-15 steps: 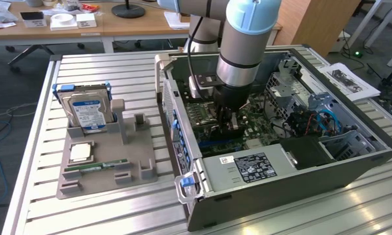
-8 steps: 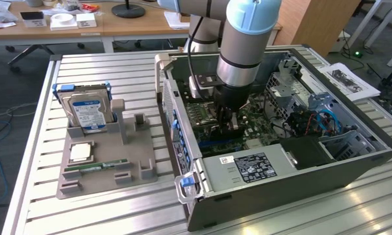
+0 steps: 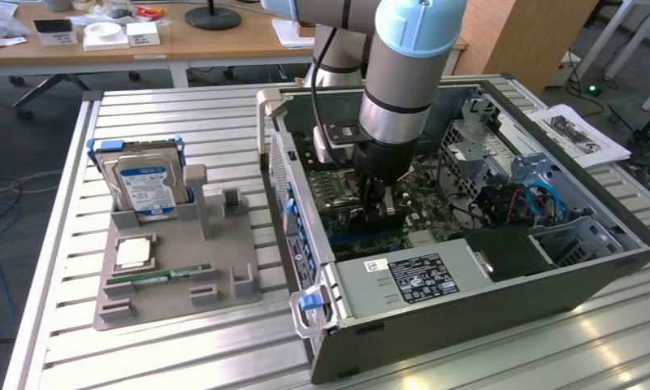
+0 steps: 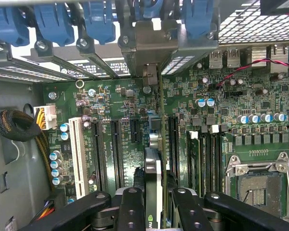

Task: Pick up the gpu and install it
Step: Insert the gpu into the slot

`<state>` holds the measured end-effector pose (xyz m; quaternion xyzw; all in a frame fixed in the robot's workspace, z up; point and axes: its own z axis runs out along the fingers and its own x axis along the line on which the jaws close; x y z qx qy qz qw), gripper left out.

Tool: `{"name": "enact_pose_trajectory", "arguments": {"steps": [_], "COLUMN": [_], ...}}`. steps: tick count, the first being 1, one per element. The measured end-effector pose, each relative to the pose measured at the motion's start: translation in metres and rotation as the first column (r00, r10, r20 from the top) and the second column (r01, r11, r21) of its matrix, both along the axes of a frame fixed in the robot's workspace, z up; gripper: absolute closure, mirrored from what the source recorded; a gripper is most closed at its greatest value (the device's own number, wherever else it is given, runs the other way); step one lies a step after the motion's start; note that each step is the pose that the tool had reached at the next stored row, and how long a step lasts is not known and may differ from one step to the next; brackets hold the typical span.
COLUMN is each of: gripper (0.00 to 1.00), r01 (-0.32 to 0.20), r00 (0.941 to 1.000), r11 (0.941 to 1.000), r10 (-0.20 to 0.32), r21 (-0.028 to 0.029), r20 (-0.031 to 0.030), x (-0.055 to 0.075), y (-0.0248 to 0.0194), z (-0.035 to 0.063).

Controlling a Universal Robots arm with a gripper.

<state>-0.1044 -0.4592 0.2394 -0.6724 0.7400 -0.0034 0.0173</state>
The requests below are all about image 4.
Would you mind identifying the open black PC case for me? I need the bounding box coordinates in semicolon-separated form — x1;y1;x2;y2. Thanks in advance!
0;0;289;231

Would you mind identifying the CPU socket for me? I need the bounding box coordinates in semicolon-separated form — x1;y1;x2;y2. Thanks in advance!
225;151;289;223

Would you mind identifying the black sleeved cable bundle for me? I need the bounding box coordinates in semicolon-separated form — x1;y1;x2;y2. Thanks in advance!
0;108;42;143

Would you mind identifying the black RAM slot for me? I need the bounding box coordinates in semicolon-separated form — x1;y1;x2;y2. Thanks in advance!
201;133;210;193
210;125;219;193

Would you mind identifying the red and black wire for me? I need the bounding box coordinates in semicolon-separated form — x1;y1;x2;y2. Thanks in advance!
216;58;289;85

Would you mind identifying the short expansion slot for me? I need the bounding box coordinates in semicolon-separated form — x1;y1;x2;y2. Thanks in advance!
130;118;142;144

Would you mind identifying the blue card retention clip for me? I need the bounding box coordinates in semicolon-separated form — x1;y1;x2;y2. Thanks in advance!
0;6;30;48
83;0;116;46
33;2;75;47
182;0;219;39
134;0;162;20

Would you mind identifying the green motherboard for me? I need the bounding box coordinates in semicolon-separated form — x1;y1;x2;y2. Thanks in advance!
42;48;289;231

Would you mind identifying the green RAM stick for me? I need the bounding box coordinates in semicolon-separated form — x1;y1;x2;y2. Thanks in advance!
189;138;202;197

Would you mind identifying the long expansion slot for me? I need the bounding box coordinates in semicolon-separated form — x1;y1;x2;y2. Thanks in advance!
91;119;107;193
110;119;125;191
168;115;181;184

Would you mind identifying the silver USB port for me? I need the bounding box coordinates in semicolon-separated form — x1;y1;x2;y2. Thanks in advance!
226;49;241;68
209;49;223;69

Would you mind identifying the white power connector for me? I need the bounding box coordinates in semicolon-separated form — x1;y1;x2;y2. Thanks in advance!
34;104;58;131

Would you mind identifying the white expansion slot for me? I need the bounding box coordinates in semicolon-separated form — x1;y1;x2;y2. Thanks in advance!
68;117;90;200

